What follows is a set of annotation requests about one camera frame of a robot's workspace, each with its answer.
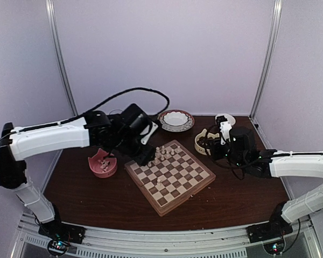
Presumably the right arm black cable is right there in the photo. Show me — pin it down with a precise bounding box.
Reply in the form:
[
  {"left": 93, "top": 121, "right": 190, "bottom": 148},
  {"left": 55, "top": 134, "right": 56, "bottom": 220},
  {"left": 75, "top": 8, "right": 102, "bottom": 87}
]
[{"left": 199, "top": 125, "right": 275, "bottom": 181}]

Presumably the white chess pieces pile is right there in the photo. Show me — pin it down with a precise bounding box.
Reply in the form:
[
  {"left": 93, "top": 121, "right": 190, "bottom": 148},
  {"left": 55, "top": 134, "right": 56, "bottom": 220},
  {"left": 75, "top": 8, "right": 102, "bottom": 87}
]
[{"left": 98, "top": 159, "right": 110, "bottom": 171}]

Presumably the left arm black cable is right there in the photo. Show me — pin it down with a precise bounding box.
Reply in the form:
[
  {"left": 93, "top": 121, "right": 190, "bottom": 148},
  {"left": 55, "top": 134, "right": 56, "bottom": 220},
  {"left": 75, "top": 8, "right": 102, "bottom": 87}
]
[{"left": 0, "top": 87, "right": 170, "bottom": 186}]

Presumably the aluminium frame post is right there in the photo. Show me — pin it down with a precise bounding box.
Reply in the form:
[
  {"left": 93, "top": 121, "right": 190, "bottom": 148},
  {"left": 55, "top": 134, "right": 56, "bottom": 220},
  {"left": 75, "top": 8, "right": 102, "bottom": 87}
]
[
  {"left": 249, "top": 0, "right": 283, "bottom": 120},
  {"left": 45, "top": 0, "right": 78, "bottom": 116}
]

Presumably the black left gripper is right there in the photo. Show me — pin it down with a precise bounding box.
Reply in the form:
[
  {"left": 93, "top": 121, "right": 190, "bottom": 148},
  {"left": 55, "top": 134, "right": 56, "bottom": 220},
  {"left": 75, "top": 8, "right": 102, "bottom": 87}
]
[{"left": 113, "top": 132, "right": 157, "bottom": 166}]

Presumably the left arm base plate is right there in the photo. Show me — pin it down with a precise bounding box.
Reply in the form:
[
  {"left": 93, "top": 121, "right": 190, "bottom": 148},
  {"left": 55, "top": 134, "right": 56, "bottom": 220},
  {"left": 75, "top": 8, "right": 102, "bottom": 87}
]
[{"left": 38, "top": 220, "right": 86, "bottom": 244}]

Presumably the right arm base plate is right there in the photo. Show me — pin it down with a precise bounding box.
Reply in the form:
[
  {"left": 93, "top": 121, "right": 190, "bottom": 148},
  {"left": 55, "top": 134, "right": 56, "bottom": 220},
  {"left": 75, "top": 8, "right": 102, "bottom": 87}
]
[{"left": 246, "top": 221, "right": 293, "bottom": 243}]

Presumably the pink cat-ear bowl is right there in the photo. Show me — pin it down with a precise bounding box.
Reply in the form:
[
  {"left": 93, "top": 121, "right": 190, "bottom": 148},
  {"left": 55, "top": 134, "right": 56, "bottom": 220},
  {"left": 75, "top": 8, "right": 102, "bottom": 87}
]
[{"left": 88, "top": 148, "right": 118, "bottom": 178}]

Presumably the cream cat-ear bowl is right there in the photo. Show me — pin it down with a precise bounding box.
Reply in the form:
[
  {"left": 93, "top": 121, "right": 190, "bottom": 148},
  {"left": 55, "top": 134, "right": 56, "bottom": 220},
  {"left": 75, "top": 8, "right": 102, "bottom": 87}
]
[{"left": 194, "top": 128, "right": 210, "bottom": 155}]

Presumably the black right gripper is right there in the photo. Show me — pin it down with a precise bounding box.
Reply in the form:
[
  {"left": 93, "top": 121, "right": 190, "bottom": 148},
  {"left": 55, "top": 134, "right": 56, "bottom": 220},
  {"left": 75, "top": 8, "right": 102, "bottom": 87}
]
[{"left": 207, "top": 137, "right": 246, "bottom": 170}]

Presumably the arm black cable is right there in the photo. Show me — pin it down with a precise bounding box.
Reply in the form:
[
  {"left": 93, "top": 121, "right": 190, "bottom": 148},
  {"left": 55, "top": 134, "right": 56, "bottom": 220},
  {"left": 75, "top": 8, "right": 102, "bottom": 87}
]
[
  {"left": 199, "top": 125, "right": 275, "bottom": 181},
  {"left": 0, "top": 87, "right": 170, "bottom": 186}
]

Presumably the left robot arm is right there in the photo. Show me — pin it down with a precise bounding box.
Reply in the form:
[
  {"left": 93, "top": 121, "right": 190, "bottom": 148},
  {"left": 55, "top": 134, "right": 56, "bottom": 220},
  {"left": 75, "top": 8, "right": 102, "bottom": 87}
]
[{"left": 0, "top": 104, "right": 158, "bottom": 239}]

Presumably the left aluminium frame post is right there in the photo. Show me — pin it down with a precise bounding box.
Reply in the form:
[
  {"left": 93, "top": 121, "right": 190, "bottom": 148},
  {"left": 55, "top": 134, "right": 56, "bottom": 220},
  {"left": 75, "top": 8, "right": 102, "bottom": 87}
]
[{"left": 45, "top": 0, "right": 78, "bottom": 116}]

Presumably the small white floral bowl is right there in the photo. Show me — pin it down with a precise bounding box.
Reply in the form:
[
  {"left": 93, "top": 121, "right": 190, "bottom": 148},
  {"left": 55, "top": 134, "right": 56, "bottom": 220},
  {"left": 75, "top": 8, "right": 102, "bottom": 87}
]
[{"left": 215, "top": 113, "right": 236, "bottom": 126}]

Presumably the patterned ceramic plate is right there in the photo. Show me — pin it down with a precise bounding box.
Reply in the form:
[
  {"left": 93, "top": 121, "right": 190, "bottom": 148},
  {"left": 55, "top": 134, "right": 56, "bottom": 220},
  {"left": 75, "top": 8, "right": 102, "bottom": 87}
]
[{"left": 158, "top": 110, "right": 195, "bottom": 133}]

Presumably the right aluminium frame post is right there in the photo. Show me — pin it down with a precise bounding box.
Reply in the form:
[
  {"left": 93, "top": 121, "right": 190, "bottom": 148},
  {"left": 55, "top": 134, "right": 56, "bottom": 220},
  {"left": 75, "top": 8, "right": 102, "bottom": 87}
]
[{"left": 249, "top": 0, "right": 283, "bottom": 120}]

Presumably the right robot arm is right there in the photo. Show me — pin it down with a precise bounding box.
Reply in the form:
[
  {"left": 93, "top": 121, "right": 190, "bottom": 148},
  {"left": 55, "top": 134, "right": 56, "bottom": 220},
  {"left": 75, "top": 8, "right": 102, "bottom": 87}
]
[{"left": 205, "top": 127, "right": 323, "bottom": 238}]

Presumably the aluminium front rail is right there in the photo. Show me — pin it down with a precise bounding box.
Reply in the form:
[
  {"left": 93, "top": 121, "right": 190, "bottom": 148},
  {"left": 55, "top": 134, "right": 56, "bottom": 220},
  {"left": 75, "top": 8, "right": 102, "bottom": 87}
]
[{"left": 16, "top": 212, "right": 321, "bottom": 258}]

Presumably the white scalloped bowl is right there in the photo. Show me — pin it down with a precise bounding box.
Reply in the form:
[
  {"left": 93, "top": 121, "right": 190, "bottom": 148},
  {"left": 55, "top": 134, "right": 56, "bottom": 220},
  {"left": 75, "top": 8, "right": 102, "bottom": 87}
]
[{"left": 163, "top": 111, "right": 188, "bottom": 126}]

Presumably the wooden chess board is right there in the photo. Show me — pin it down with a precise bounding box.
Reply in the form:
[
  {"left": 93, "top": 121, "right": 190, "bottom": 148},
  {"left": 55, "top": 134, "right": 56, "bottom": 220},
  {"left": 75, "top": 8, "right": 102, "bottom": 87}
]
[{"left": 124, "top": 140, "right": 216, "bottom": 217}]

